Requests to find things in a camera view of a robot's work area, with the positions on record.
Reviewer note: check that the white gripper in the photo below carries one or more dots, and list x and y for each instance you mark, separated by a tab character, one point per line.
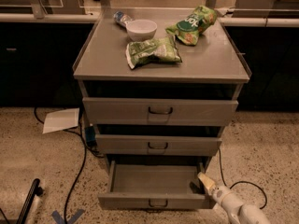
221	194

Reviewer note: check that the grey bottom drawer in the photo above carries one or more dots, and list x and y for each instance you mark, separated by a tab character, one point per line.
162	187

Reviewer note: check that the grey drawer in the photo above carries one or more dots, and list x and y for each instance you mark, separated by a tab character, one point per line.
162	187
157	145
133	111

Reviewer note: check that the grey middle drawer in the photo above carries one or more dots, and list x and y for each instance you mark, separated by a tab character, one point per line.
157	145

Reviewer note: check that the grey drawer cabinet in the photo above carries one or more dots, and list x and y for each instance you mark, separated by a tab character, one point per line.
211	70

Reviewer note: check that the grey top drawer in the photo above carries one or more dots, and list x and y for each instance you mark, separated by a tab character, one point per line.
133	111

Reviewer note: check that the blue power adapter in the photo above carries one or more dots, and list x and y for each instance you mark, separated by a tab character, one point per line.
90	136

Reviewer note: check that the green chip bag front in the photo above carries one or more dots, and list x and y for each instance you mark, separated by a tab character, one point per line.
155	50

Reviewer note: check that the green chip bag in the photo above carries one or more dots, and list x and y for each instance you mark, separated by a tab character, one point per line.
189	29
155	50

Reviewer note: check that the green chip bag rear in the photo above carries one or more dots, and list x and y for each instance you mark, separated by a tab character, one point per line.
189	29

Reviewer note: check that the white paper sheet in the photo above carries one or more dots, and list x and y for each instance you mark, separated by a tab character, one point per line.
61	120

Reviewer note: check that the white bowl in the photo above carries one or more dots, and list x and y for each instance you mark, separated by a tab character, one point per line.
140	30

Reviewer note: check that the black bar foot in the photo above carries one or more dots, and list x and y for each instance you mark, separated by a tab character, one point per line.
35	190

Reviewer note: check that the blue silver snack packet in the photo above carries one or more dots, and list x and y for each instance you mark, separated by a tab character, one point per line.
122	19

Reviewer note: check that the dark counter cabinets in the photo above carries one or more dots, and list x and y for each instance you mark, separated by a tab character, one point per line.
36	63

